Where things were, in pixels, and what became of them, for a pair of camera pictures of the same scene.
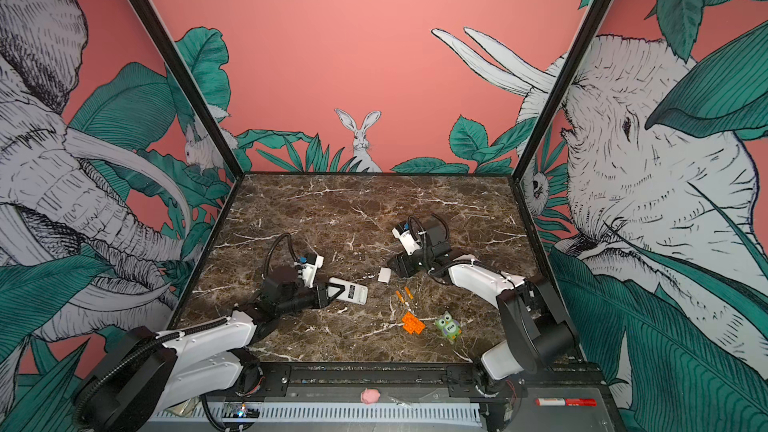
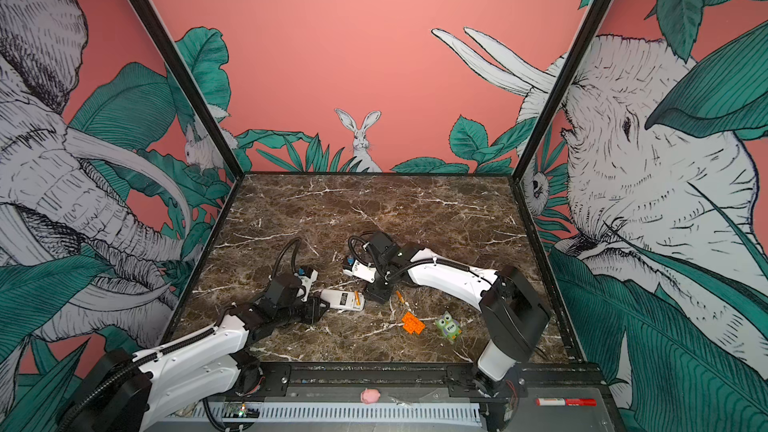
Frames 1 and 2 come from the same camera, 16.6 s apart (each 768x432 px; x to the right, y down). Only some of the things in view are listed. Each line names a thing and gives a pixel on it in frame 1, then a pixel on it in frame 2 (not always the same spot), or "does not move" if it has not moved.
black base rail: [461, 381] does not move
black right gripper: [405, 266] to [376, 295]
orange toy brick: [411, 323] does not move
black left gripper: [321, 297] to [314, 314]
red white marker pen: [575, 402] does not move
